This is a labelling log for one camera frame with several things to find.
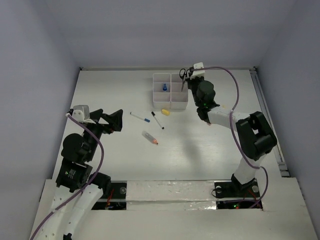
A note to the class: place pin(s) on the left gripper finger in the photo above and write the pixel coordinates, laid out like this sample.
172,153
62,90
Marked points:
114,121
95,116

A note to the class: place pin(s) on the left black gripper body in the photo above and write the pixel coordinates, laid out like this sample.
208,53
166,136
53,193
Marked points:
97,129

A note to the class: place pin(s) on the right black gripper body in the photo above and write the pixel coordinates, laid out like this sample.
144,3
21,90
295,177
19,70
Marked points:
193,84

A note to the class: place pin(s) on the black handled scissors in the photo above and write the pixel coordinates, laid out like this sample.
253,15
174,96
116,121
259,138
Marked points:
183,73

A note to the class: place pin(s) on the blue capped clear bottle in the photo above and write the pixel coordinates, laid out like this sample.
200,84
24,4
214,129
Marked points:
164,87

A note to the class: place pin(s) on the blue capped white marker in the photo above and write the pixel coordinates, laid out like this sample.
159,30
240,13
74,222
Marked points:
139,117

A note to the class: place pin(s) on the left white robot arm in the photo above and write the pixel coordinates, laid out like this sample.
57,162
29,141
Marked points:
79,183

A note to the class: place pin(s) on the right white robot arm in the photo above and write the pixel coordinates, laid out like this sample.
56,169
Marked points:
252,133

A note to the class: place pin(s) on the white organizer right column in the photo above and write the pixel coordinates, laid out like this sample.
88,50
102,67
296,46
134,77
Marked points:
179,94

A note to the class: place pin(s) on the orange tipped clear tube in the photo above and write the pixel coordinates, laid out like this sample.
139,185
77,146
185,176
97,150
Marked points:
149,137

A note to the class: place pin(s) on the yellow eraser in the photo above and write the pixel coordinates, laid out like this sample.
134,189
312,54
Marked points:
165,112

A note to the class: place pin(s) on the black capped white marker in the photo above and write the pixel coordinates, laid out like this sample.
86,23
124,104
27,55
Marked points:
157,120

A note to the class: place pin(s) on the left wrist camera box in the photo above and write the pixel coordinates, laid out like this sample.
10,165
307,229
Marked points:
80,113

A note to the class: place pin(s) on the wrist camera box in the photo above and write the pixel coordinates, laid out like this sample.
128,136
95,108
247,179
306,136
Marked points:
80,113
197,70

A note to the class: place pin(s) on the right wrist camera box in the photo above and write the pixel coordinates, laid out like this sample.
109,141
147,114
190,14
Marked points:
197,70

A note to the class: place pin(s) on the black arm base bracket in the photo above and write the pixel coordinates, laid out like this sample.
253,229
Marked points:
225,189

